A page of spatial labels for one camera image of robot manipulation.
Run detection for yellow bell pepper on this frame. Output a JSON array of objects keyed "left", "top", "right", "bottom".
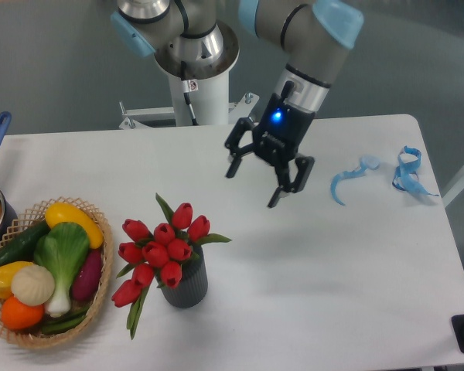
[{"left": 0, "top": 261, "right": 33, "bottom": 300}]

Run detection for green pea pods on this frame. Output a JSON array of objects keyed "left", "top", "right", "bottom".
[{"left": 40, "top": 306, "right": 89, "bottom": 335}]

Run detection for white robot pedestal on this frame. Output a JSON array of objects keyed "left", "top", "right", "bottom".
[{"left": 155, "top": 20, "right": 239, "bottom": 127}]

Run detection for light blue curled ribbon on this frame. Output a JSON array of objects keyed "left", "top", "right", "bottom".
[{"left": 329, "top": 155, "right": 380, "bottom": 206}]

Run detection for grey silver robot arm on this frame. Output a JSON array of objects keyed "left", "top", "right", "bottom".
[{"left": 111, "top": 1, "right": 364, "bottom": 207}]

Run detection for woven wicker basket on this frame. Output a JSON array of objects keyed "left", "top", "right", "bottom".
[{"left": 0, "top": 196, "right": 114, "bottom": 349}]

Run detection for blue knotted ribbon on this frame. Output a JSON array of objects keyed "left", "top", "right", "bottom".
[{"left": 392, "top": 146, "right": 438, "bottom": 196}]

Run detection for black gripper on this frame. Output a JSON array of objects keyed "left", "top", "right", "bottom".
[{"left": 223, "top": 92, "right": 316, "bottom": 209}]

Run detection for yellow squash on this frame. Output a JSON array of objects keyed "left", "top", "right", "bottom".
[{"left": 44, "top": 202, "right": 105, "bottom": 250}]

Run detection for orange fruit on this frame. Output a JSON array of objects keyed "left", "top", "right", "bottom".
[{"left": 0, "top": 296, "right": 44, "bottom": 331}]

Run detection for green bok choy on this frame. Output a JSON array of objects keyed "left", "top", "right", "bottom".
[{"left": 33, "top": 222, "right": 90, "bottom": 318}]

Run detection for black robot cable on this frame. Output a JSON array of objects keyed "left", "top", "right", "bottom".
[{"left": 179, "top": 60, "right": 199, "bottom": 127}]

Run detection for red tulip bouquet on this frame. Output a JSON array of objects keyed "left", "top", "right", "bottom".
[{"left": 111, "top": 194, "right": 231, "bottom": 338}]

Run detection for purple sweet potato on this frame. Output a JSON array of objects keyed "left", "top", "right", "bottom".
[{"left": 71, "top": 250, "right": 102, "bottom": 301}]

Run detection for dark grey ribbed vase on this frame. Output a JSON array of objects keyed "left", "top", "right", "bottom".
[{"left": 161, "top": 246, "right": 208, "bottom": 308}]

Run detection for green cucumber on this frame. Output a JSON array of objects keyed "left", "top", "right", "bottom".
[{"left": 0, "top": 220, "right": 50, "bottom": 267}]

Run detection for cream white garlic bun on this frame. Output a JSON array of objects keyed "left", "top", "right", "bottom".
[{"left": 11, "top": 264, "right": 55, "bottom": 306}]

